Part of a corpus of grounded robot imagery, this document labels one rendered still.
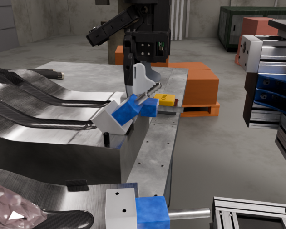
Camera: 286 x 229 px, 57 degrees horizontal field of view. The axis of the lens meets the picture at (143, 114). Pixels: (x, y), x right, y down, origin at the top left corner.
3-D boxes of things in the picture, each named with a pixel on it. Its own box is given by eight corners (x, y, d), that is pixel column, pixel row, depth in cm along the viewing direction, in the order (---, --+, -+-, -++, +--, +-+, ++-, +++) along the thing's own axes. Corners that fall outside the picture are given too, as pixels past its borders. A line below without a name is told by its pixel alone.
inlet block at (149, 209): (201, 213, 37) (205, 182, 35) (213, 243, 33) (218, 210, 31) (108, 220, 36) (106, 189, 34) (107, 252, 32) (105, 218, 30)
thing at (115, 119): (172, 91, 46) (152, 67, 45) (169, 102, 41) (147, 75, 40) (119, 130, 51) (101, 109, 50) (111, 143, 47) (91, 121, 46)
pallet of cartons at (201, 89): (101, 118, 261) (97, 52, 235) (120, 88, 344) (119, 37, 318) (221, 125, 248) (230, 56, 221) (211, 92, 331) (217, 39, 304)
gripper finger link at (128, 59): (130, 86, 49) (132, 37, 48) (122, 86, 50) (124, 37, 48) (136, 84, 54) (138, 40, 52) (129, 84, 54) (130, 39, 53)
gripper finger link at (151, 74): (160, 100, 59) (159, 62, 53) (134, 98, 60) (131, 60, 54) (162, 92, 61) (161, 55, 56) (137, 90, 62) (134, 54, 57)
